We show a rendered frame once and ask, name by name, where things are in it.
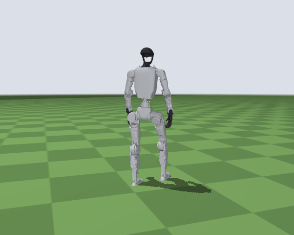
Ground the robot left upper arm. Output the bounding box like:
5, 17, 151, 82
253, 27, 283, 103
124, 70, 135, 96

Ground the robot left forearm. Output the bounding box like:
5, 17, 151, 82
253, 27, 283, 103
124, 94, 132, 112

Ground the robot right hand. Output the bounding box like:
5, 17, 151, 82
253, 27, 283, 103
165, 109, 173, 128

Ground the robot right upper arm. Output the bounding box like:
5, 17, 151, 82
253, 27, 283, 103
155, 69, 170, 96

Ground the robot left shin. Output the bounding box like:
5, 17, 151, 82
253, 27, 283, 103
129, 146, 140, 184

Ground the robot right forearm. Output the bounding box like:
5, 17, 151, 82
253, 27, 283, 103
164, 90, 173, 113

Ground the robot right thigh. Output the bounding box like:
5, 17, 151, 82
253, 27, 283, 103
150, 111, 167, 150

